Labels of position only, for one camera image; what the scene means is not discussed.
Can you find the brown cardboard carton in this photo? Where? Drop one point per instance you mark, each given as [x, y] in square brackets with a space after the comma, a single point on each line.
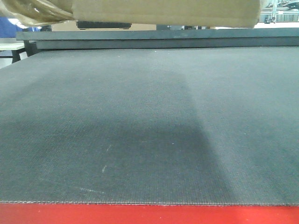
[211, 13]

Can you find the dark grey conveyor belt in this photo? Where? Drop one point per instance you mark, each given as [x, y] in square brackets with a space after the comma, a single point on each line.
[151, 126]

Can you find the red conveyor edge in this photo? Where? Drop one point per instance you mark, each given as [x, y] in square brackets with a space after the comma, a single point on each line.
[17, 213]

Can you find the dark conveyor side frame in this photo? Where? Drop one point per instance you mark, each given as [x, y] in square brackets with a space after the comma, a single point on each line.
[163, 39]

